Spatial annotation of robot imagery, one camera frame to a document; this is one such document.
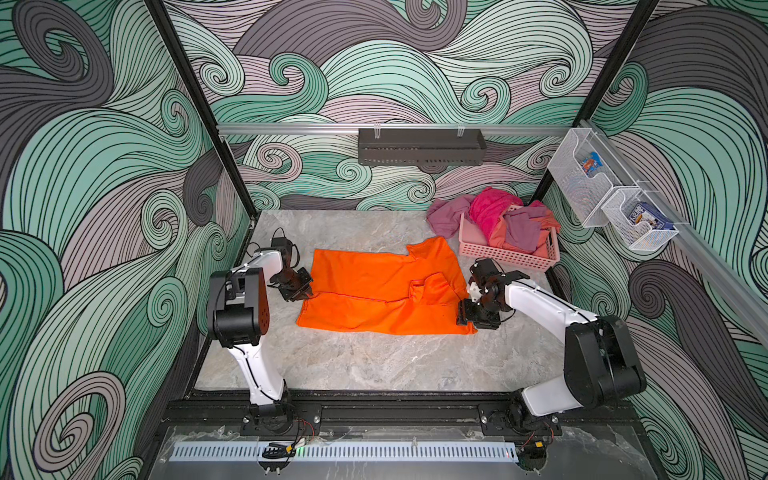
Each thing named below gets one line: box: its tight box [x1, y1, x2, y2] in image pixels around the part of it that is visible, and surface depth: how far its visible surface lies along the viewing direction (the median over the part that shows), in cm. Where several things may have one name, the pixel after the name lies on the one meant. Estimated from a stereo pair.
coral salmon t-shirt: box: [489, 208, 561, 258], surface depth 108 cm
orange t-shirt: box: [296, 236, 477, 335], surface depth 98 cm
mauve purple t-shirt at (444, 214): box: [427, 194, 475, 239], surface depth 116 cm
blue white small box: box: [628, 201, 675, 230], surface depth 66 cm
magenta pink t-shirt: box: [470, 187, 524, 243], surface depth 110 cm
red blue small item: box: [582, 151, 603, 175], surface depth 85 cm
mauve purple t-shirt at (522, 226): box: [504, 204, 548, 252], surface depth 109 cm
